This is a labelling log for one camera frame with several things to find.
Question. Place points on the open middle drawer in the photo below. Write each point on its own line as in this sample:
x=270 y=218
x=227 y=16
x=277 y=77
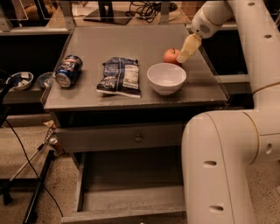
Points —
x=141 y=186

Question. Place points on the black stand leg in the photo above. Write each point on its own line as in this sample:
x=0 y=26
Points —
x=31 y=215

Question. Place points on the grey drawer cabinet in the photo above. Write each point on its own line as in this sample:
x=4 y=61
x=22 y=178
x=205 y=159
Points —
x=82 y=106

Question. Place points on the closed top drawer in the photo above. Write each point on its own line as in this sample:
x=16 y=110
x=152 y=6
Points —
x=120 y=137

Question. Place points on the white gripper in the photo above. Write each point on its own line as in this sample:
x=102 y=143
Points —
x=203 y=25

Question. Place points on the black monitor stand base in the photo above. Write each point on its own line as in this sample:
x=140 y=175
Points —
x=106 y=14

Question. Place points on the bowl with items on shelf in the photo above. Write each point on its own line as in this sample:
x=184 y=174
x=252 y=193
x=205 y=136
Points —
x=20 y=81

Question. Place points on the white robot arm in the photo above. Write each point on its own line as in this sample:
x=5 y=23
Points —
x=217 y=146

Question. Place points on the white bowl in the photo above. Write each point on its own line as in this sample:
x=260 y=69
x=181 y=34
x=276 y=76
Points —
x=166 y=78

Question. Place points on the blue chip bag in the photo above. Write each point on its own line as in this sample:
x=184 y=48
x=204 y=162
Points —
x=120 y=77

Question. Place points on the blue soda can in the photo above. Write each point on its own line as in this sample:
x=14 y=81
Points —
x=68 y=71

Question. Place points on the red apple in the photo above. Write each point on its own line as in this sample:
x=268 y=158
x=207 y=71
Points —
x=170 y=56

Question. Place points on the small glass bowl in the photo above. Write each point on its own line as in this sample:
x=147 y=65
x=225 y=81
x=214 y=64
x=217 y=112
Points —
x=45 y=80

